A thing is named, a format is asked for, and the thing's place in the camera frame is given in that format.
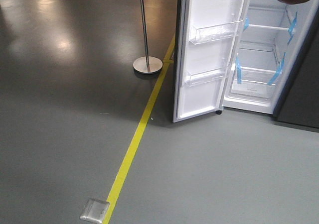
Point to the white fridge door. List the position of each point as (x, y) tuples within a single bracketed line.
[(206, 42)]

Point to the white fridge interior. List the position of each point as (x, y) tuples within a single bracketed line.
[(272, 38)]

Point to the dark grey fridge door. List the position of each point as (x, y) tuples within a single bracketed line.
[(299, 102)]

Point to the metal sign stand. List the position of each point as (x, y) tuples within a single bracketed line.
[(147, 64)]

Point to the metal floor outlet plate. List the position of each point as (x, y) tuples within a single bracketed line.
[(94, 211)]

